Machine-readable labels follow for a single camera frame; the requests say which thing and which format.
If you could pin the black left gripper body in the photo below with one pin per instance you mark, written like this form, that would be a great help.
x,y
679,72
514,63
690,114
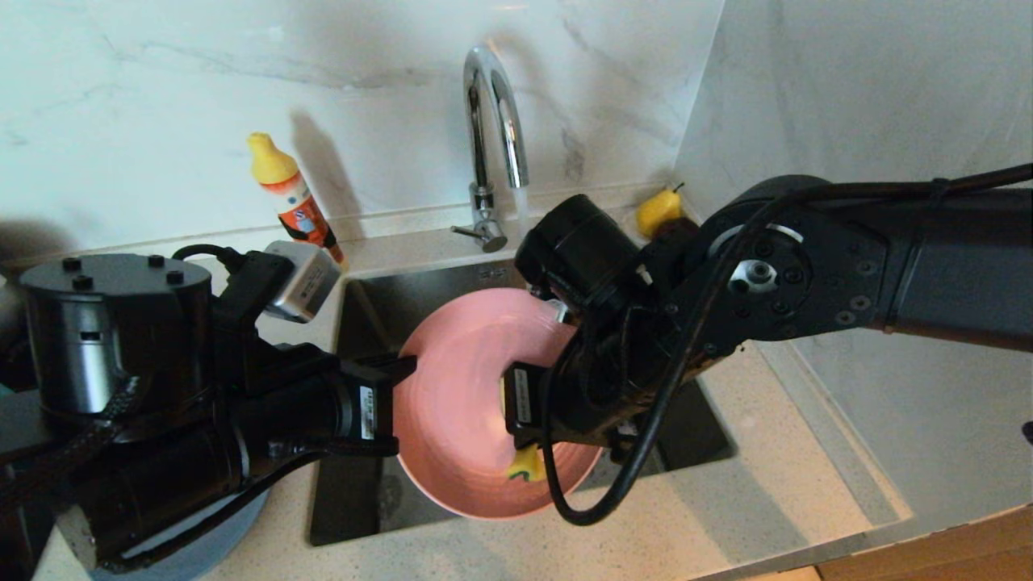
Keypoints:
x,y
266,420

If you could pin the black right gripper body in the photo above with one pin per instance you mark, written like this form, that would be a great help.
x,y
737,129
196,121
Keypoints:
x,y
597,379

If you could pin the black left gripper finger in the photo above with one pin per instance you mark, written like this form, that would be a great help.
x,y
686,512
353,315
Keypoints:
x,y
359,446
391,367

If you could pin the pink plate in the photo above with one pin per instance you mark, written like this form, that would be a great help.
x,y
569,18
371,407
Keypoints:
x,y
460,403

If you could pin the yellow sponge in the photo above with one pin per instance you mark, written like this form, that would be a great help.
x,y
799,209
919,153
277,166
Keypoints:
x,y
524,466

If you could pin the blue plate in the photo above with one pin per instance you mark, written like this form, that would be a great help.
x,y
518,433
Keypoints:
x,y
210,549

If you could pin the orange dish soap bottle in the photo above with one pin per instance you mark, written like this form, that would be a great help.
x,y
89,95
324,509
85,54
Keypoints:
x,y
294,210

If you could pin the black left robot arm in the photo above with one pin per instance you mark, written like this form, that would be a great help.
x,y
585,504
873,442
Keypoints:
x,y
24,532

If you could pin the stainless steel sink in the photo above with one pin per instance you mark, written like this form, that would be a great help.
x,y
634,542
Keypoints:
x,y
363,323

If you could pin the yellow pear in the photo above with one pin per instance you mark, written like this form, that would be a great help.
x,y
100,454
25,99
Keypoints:
x,y
658,210

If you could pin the chrome gooseneck faucet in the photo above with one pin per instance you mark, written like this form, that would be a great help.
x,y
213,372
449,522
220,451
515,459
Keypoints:
x,y
483,202

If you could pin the wooden cabinet panel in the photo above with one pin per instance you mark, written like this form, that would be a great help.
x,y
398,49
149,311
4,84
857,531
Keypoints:
x,y
928,557

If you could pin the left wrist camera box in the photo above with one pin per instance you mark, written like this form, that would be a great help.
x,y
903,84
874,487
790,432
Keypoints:
x,y
307,282

